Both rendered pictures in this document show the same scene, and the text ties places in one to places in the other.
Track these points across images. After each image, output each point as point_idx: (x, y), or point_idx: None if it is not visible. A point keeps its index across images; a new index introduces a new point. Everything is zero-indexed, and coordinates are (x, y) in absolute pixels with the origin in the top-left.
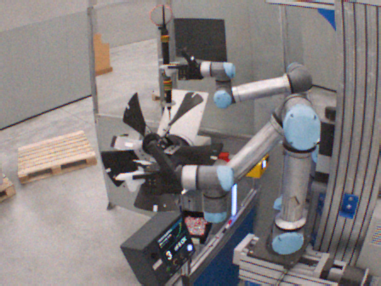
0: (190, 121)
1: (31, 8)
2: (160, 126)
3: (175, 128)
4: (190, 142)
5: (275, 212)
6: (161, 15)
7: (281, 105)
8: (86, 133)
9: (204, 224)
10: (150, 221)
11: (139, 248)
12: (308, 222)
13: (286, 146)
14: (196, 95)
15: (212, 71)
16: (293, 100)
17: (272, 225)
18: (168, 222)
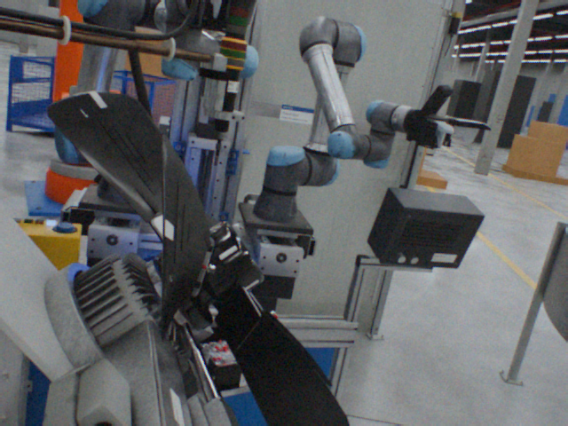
0: (6, 230)
1: None
2: (11, 320)
3: (24, 283)
4: (86, 265)
5: (301, 163)
6: None
7: (332, 31)
8: None
9: (221, 342)
10: (427, 205)
11: (466, 197)
12: (220, 201)
13: (354, 65)
14: (110, 97)
15: None
16: (341, 21)
17: (312, 173)
18: (414, 190)
